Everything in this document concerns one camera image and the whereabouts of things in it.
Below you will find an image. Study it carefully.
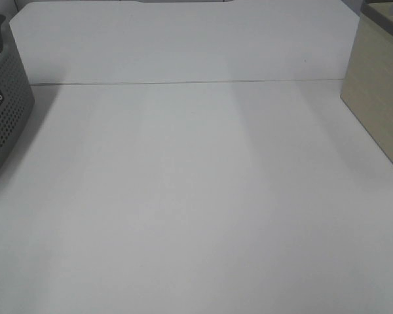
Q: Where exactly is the beige box with grey rim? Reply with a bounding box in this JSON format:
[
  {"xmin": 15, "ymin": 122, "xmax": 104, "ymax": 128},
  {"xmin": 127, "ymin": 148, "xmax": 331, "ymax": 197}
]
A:
[{"xmin": 341, "ymin": 1, "xmax": 393, "ymax": 164}]

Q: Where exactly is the grey perforated plastic basket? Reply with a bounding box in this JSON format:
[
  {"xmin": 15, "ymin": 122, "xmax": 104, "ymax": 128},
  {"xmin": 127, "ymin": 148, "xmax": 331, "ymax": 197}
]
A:
[{"xmin": 0, "ymin": 14, "xmax": 35, "ymax": 170}]

